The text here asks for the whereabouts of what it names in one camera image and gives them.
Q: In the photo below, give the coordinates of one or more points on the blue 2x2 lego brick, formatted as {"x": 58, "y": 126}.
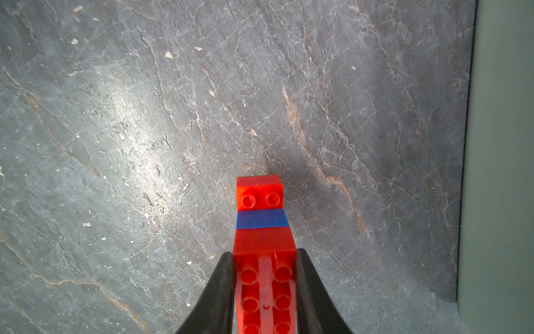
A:
{"x": 253, "y": 219}

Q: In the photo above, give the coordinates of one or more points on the green translucent plastic toolbox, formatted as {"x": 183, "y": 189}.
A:
{"x": 495, "y": 277}

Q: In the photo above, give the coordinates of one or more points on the red 2x4 lego brick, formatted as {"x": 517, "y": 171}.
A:
{"x": 265, "y": 280}
{"x": 264, "y": 192}

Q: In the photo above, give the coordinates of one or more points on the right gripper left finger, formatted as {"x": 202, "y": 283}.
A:
{"x": 214, "y": 310}

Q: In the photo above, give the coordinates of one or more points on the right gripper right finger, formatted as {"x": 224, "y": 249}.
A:
{"x": 316, "y": 313}

